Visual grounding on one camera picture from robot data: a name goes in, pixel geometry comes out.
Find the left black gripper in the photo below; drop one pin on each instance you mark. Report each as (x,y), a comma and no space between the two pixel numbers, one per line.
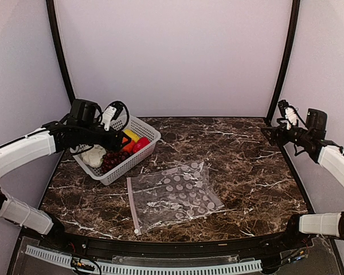
(117,146)

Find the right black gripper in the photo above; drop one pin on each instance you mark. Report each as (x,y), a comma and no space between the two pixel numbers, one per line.
(281,129)

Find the dark red grape bunch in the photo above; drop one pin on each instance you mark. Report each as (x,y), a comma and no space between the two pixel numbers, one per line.
(112,159)

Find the white plastic perforated basket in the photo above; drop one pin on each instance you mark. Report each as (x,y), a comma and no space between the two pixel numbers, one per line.
(138,127)

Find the clear zip top bag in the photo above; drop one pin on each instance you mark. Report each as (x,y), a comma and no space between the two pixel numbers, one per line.
(176,195)

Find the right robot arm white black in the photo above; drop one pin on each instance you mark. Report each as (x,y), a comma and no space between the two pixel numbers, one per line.
(309,134)

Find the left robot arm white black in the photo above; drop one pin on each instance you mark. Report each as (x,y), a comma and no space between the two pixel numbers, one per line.
(85,125)

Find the orange bell pepper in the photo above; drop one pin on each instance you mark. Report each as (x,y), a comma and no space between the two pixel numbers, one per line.
(127,145)

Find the red bell pepper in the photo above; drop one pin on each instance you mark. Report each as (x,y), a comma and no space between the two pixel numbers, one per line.
(140,144)

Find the white green cauliflower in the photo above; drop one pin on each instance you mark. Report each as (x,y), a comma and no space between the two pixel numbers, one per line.
(94,156)

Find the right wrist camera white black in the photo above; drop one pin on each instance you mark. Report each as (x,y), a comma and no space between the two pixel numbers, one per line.
(288,113)

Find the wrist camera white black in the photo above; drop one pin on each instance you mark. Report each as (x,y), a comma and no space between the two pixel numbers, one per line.
(112,112)
(288,113)

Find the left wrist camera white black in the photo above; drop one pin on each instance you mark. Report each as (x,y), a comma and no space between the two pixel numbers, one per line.
(112,112)

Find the black curved front rail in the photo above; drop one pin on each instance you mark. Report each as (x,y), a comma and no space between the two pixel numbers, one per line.
(267,246)

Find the right black frame post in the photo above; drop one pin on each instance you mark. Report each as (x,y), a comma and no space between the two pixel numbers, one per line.
(290,38)

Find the black frame post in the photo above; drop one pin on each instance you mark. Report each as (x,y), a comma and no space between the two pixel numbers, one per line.
(290,38)
(55,32)

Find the white slotted cable duct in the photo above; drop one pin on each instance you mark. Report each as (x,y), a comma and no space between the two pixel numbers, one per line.
(129,265)

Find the left black frame post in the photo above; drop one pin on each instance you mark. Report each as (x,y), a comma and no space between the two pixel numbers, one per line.
(55,32)

